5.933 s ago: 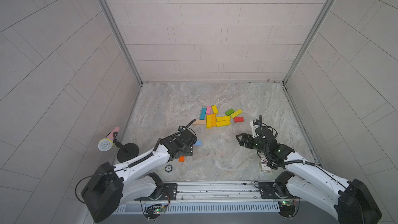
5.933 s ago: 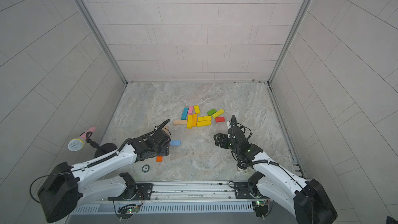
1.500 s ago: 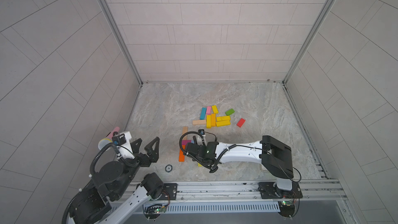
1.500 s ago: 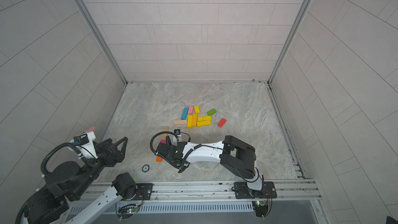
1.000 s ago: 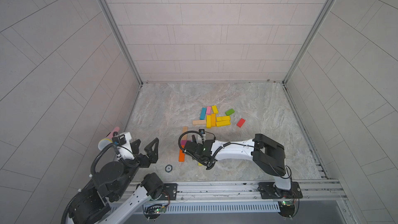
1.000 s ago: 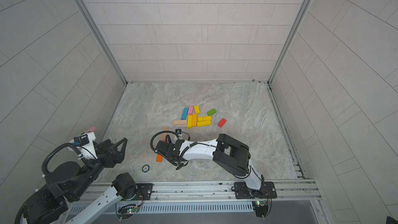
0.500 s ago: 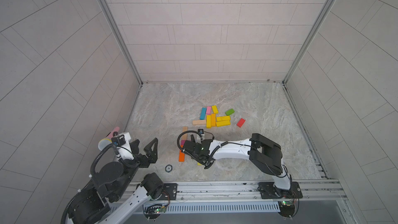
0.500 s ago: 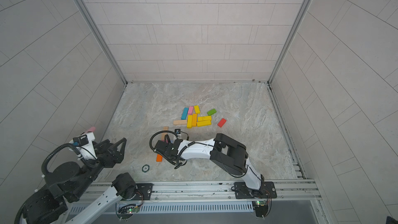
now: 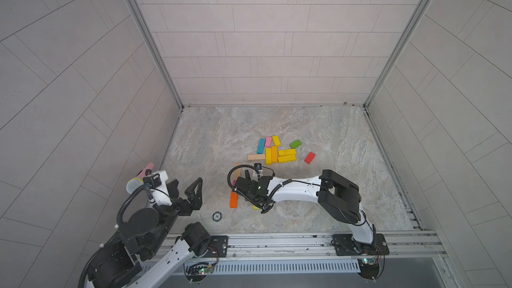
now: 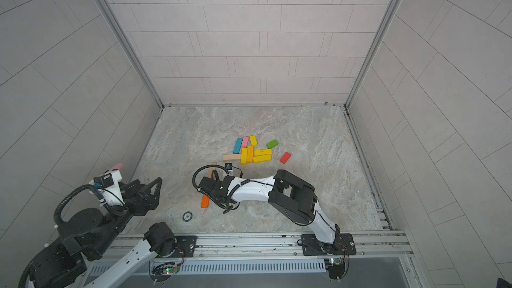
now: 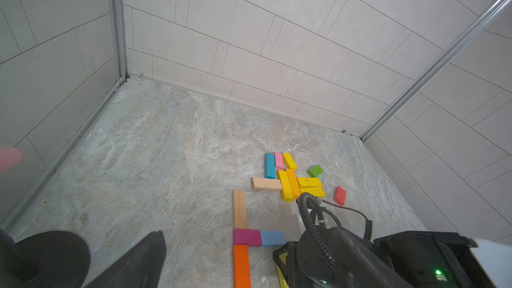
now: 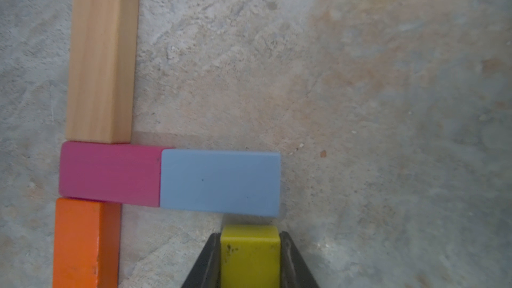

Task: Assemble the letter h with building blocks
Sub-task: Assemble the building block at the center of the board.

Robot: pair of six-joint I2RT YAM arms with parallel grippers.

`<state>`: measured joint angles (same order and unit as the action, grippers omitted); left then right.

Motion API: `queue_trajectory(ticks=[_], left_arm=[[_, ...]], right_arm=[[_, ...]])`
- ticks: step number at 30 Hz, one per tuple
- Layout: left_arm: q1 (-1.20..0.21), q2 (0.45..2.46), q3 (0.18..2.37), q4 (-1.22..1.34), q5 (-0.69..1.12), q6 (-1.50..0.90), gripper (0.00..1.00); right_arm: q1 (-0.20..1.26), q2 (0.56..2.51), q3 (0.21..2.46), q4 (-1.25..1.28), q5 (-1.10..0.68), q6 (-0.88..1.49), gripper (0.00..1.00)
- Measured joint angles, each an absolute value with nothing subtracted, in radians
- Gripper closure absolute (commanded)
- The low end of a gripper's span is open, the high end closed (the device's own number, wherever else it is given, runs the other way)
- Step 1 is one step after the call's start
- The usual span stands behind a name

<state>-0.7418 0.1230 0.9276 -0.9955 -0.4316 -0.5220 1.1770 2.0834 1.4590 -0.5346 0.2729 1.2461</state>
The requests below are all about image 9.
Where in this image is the natural wood block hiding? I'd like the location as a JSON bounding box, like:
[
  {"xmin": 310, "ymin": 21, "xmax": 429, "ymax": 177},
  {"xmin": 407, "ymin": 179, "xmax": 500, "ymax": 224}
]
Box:
[
  {"xmin": 231, "ymin": 163, "xmax": 241, "ymax": 182},
  {"xmin": 247, "ymin": 154, "xmax": 266, "ymax": 161}
]

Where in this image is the teal block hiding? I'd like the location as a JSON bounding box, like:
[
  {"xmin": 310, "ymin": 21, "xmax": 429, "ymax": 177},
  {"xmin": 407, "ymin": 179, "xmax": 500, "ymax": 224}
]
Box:
[{"xmin": 257, "ymin": 138, "xmax": 266, "ymax": 154}]

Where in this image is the pink block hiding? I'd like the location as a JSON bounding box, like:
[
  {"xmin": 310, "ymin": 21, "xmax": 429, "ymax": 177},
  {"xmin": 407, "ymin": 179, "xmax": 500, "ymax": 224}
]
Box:
[{"xmin": 265, "ymin": 137, "xmax": 273, "ymax": 148}]

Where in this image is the red block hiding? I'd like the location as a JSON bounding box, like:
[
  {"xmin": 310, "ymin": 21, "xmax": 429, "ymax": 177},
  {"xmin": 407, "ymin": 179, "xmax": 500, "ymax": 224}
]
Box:
[{"xmin": 304, "ymin": 152, "xmax": 316, "ymax": 164}]

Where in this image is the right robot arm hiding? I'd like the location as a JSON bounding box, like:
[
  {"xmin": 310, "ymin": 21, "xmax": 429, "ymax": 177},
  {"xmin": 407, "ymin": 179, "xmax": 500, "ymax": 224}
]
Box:
[{"xmin": 227, "ymin": 165, "xmax": 375, "ymax": 245}]

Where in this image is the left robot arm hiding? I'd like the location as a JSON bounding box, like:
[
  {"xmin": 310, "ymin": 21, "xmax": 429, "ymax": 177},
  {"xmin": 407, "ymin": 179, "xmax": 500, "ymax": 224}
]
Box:
[{"xmin": 77, "ymin": 168, "xmax": 211, "ymax": 287}]

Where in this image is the upright yellow block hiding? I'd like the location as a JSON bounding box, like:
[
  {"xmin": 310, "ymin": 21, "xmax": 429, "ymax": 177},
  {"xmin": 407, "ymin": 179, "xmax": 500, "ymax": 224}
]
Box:
[{"xmin": 265, "ymin": 147, "xmax": 272, "ymax": 165}]

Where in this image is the amber orange block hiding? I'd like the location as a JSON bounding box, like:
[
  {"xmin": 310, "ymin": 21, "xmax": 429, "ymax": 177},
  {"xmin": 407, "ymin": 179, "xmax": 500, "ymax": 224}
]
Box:
[{"xmin": 271, "ymin": 146, "xmax": 278, "ymax": 163}]

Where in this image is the small yellow block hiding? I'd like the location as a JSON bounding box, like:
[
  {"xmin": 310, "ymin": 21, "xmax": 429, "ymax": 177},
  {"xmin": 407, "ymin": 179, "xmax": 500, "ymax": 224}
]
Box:
[{"xmin": 272, "ymin": 135, "xmax": 281, "ymax": 147}]

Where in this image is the green block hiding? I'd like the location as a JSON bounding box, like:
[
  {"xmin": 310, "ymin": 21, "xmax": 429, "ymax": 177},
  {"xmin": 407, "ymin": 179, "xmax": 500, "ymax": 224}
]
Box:
[{"xmin": 289, "ymin": 139, "xmax": 302, "ymax": 149}]

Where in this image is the left circuit board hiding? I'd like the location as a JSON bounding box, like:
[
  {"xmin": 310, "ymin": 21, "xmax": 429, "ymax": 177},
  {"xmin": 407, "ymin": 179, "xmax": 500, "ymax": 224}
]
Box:
[{"xmin": 184, "ymin": 262, "xmax": 215, "ymax": 283}]

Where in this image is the circuit board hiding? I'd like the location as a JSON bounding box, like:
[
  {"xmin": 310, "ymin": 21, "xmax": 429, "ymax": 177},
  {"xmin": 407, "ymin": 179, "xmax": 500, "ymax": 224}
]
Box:
[
  {"xmin": 357, "ymin": 258, "xmax": 381, "ymax": 281},
  {"xmin": 184, "ymin": 262, "xmax": 215, "ymax": 283}
]

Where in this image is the right circuit board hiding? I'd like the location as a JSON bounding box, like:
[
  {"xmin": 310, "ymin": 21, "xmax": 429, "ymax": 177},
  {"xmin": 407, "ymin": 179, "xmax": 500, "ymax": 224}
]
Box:
[{"xmin": 357, "ymin": 258, "xmax": 381, "ymax": 281}]

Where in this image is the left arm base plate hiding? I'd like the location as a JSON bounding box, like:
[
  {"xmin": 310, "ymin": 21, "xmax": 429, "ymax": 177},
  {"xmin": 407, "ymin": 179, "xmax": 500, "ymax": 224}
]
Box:
[{"xmin": 201, "ymin": 235, "xmax": 229, "ymax": 258}]

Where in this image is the aluminium mounting rail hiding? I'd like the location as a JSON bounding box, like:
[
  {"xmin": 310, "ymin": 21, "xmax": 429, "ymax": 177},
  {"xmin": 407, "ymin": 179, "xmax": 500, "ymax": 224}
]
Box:
[{"xmin": 212, "ymin": 230, "xmax": 447, "ymax": 261}]

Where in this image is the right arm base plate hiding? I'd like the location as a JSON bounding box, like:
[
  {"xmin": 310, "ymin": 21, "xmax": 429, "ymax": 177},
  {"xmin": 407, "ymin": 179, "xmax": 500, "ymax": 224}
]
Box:
[{"xmin": 331, "ymin": 233, "xmax": 390, "ymax": 257}]

